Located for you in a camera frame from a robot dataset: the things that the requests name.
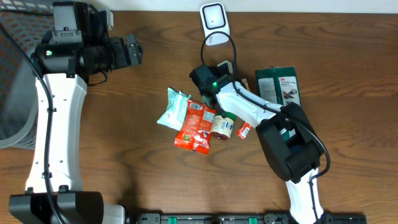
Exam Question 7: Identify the red sachet stick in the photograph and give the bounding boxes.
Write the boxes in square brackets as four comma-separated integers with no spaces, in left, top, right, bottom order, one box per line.
[236,122,252,139]

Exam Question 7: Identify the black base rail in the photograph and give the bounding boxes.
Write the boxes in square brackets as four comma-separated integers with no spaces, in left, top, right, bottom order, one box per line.
[126,213,367,224]

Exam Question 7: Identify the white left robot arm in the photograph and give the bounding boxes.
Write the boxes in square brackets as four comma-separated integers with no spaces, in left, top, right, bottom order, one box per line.
[9,31,143,223]

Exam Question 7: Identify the small orange box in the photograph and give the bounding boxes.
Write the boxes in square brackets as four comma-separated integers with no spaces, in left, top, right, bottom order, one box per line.
[241,78,251,91]

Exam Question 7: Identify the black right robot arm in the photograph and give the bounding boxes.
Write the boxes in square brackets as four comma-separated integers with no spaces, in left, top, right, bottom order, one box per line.
[195,75,330,223]

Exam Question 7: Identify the grey plastic mesh basket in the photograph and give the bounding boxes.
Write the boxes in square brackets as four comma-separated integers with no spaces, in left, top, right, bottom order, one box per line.
[1,0,54,150]

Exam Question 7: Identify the mint green wipes pack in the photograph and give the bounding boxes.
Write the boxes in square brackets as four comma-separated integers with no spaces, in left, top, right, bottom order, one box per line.
[157,87,191,131]

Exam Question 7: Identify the orange snack packet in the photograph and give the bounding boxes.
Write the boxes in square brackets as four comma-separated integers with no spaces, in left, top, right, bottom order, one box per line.
[174,100,216,154]

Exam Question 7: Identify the green product pouch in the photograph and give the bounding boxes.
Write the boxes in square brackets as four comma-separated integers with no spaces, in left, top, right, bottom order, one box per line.
[254,65,302,141]

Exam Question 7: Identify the white barcode scanner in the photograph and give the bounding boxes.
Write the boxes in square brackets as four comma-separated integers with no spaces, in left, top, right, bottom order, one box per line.
[200,2,230,46]

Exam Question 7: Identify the green lid spice jar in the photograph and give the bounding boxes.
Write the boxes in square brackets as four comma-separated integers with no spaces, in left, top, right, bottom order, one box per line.
[210,113,236,140]

